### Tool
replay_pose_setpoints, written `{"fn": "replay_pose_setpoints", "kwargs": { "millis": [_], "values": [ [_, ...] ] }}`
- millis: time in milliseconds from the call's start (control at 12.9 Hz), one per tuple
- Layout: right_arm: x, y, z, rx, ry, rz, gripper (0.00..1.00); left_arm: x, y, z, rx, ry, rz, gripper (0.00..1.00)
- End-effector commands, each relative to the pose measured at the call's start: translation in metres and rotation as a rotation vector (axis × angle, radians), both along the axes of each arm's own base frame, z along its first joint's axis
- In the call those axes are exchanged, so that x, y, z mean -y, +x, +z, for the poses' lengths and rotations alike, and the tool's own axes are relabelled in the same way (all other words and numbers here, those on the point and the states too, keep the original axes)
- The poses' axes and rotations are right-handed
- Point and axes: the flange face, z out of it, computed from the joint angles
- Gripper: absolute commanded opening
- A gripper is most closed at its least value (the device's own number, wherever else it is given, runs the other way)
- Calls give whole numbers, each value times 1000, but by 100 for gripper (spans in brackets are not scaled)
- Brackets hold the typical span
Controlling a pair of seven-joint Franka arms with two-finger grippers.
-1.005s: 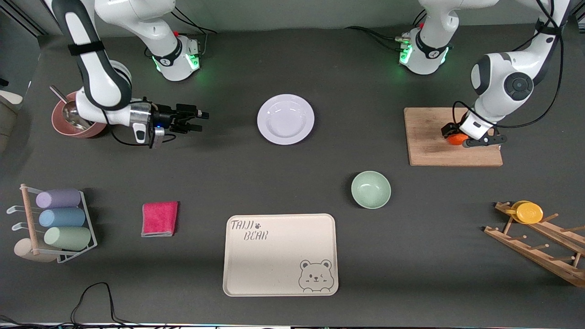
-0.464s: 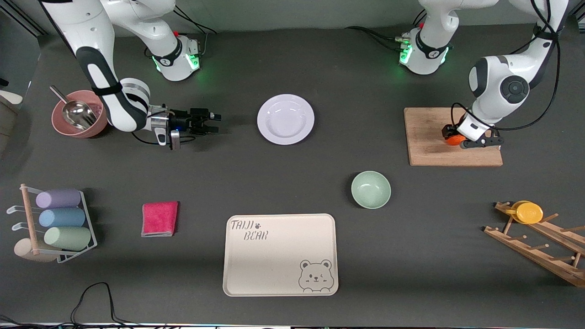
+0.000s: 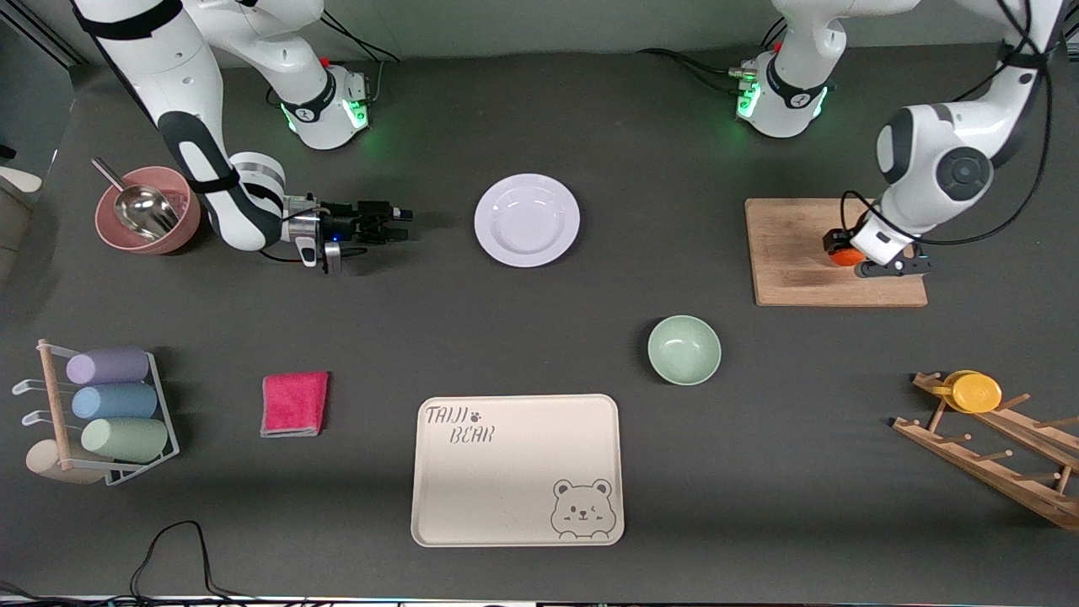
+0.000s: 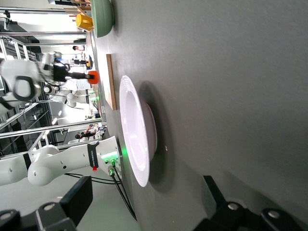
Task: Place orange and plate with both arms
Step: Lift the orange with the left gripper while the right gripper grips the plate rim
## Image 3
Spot white round plate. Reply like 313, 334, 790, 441
474, 173, 582, 269

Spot wooden cutting board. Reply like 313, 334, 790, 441
744, 198, 929, 308

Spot pink bowl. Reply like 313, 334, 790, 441
94, 166, 203, 255

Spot pale green bowl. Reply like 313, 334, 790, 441
647, 315, 722, 387

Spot pink folded cloth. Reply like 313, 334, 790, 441
260, 371, 330, 438

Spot yellow mug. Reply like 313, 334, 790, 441
931, 369, 1004, 414

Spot metal scoop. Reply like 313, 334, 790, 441
91, 158, 180, 241

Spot cream bear print tray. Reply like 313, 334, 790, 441
411, 394, 625, 548

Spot wooden mug rack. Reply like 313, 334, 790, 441
892, 371, 1079, 532

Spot purple cup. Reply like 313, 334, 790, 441
66, 347, 151, 386

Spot blue cup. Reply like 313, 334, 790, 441
72, 384, 159, 421

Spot green cup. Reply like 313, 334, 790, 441
81, 417, 169, 463

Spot white rounded object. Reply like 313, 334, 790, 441
0, 165, 44, 196

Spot beige cup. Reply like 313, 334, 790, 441
25, 438, 107, 486

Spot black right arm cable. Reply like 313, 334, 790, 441
260, 240, 372, 264

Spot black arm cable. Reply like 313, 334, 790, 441
260, 240, 372, 264
840, 0, 1056, 248

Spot black right base cables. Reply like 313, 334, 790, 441
320, 7, 401, 65

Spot black base cables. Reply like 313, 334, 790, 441
320, 7, 401, 65
636, 48, 744, 95

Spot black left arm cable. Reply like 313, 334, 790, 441
840, 0, 1056, 248

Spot black left base cables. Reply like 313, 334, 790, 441
636, 48, 744, 95

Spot black loose cable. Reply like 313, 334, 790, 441
0, 520, 254, 607

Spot white wire cup rack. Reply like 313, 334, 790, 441
12, 339, 180, 486

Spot black metal frame bar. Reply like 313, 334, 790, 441
0, 0, 87, 68

